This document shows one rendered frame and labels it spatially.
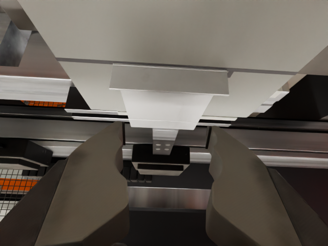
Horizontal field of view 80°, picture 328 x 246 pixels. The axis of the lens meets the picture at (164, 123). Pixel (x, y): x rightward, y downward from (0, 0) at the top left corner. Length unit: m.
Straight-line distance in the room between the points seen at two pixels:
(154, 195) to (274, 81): 0.16
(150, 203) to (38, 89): 0.20
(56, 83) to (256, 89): 0.21
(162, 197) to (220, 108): 0.11
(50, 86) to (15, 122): 0.32
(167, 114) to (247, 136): 0.33
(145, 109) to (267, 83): 0.12
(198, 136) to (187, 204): 0.28
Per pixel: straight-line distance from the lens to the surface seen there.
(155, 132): 0.28
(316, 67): 0.43
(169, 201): 0.22
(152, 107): 0.21
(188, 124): 0.25
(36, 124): 0.56
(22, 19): 0.30
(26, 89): 0.31
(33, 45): 0.30
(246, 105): 0.22
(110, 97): 0.20
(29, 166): 0.53
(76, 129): 0.51
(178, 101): 0.20
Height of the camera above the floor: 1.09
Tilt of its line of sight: 22 degrees down
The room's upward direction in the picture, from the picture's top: 178 degrees counter-clockwise
